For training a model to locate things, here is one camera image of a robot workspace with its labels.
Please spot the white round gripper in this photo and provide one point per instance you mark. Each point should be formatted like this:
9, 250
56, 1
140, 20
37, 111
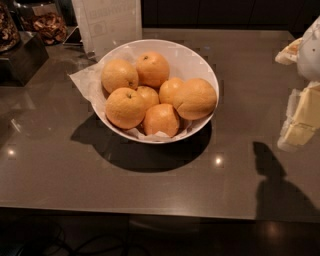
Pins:
310, 53

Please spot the large orange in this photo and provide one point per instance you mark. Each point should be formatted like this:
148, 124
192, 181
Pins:
195, 99

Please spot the white ceramic bowl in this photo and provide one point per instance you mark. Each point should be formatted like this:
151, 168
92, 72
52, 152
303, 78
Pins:
199, 68

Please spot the white paper bowl liner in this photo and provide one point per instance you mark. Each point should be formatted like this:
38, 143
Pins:
88, 81

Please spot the orange middle right partly hidden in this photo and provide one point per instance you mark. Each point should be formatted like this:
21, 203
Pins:
168, 89

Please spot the orange front centre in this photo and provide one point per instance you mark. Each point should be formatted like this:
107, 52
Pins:
161, 118

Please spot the orange back centre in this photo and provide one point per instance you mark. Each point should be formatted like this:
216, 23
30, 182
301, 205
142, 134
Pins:
152, 68

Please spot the small orange centre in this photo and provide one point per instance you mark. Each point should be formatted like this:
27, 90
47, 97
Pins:
149, 95

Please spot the orange front left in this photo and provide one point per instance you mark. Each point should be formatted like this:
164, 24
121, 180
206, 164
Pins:
125, 108

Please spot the orange back left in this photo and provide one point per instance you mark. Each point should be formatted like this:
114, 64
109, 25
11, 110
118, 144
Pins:
119, 73

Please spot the white paper sign stand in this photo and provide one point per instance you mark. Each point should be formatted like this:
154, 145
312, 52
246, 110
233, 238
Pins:
107, 24

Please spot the glass jar dried fruit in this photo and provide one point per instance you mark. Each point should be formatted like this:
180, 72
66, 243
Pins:
43, 17

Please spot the dark square block stand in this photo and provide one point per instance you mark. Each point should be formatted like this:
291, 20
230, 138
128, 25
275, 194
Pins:
20, 64

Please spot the glass jar left edge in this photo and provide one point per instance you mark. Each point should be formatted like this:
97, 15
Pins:
9, 34

